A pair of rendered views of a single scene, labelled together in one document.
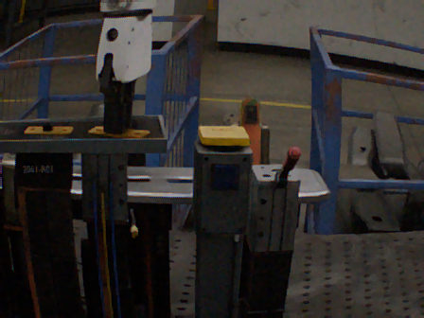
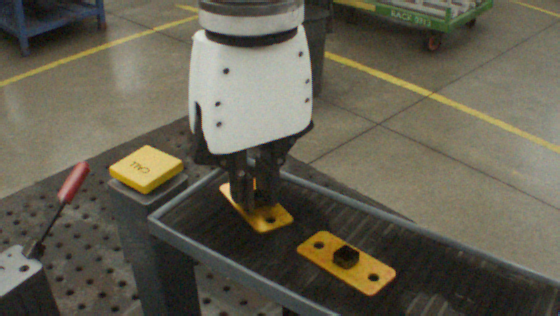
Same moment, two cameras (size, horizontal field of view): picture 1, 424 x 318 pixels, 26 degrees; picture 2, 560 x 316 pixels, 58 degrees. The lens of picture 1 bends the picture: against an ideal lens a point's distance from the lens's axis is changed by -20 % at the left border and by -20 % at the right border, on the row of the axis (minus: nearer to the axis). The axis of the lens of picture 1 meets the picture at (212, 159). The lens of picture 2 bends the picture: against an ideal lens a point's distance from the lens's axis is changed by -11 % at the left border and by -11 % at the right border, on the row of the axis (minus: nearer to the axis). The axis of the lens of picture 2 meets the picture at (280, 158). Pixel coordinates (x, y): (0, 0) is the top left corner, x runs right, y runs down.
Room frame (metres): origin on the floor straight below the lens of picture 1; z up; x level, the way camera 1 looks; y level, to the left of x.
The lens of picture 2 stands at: (1.70, 0.43, 1.49)
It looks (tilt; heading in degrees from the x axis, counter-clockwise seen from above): 32 degrees down; 222
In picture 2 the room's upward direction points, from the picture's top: straight up
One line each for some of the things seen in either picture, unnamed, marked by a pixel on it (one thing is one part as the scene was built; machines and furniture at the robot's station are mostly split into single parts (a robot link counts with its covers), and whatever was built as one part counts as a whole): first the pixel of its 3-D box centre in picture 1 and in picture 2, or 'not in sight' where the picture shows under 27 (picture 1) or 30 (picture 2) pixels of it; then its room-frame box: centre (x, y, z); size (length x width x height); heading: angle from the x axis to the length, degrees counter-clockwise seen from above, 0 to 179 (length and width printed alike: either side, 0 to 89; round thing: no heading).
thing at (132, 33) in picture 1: (123, 41); (252, 77); (1.40, 0.13, 1.29); 0.10 x 0.07 x 0.11; 163
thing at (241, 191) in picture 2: (125, 102); (230, 180); (1.42, 0.12, 1.20); 0.03 x 0.03 x 0.07; 73
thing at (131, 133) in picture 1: (117, 129); (254, 200); (1.40, 0.13, 1.17); 0.08 x 0.04 x 0.01; 72
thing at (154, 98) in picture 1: (84, 144); not in sight; (4.05, 0.51, 0.47); 1.20 x 0.80 x 0.95; 175
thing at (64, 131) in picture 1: (47, 128); (345, 258); (1.41, 0.24, 1.17); 0.08 x 0.04 x 0.01; 87
